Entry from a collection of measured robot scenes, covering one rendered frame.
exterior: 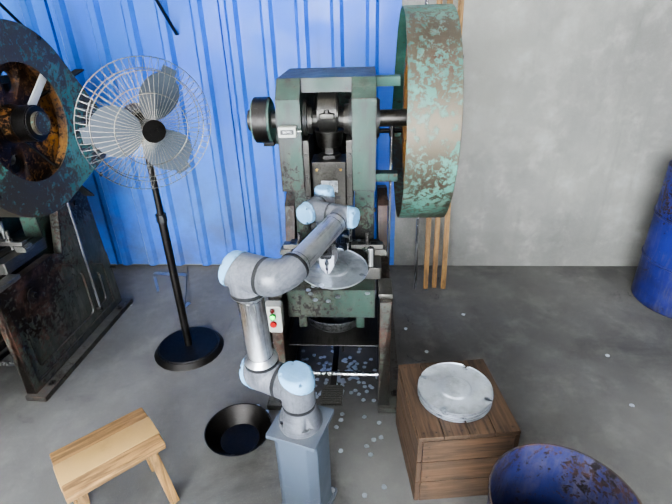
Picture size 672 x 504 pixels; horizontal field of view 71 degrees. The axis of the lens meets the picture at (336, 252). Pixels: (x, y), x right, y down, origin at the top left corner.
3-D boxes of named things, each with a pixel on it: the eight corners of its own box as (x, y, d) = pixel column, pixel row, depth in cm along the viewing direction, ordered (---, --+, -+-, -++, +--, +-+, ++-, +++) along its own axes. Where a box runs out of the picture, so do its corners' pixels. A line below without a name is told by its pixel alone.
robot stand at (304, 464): (321, 533, 174) (315, 449, 154) (276, 517, 180) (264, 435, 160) (338, 490, 190) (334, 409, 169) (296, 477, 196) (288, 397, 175)
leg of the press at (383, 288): (401, 413, 225) (409, 246, 184) (377, 413, 226) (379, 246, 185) (392, 306, 307) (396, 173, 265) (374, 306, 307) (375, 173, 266)
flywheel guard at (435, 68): (452, 252, 174) (476, 1, 136) (376, 251, 176) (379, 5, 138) (423, 168, 265) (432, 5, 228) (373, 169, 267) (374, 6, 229)
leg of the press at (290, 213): (290, 410, 229) (274, 245, 187) (267, 410, 229) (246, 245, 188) (310, 305, 310) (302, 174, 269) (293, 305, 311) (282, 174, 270)
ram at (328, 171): (347, 228, 203) (346, 161, 189) (312, 228, 204) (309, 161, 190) (348, 212, 218) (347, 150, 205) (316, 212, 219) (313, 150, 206)
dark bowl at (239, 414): (266, 468, 200) (264, 457, 197) (197, 466, 202) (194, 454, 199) (278, 414, 227) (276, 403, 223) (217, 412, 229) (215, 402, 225)
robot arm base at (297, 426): (312, 444, 156) (310, 422, 151) (271, 432, 161) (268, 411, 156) (328, 411, 168) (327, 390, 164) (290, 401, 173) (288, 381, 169)
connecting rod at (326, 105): (343, 179, 196) (341, 94, 180) (314, 180, 196) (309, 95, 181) (345, 165, 214) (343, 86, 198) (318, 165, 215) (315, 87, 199)
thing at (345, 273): (286, 279, 187) (286, 277, 187) (314, 243, 210) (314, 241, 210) (354, 297, 179) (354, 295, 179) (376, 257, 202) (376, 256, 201)
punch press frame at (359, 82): (378, 377, 225) (383, 83, 163) (289, 376, 227) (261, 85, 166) (375, 290, 295) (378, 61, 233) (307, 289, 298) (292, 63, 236)
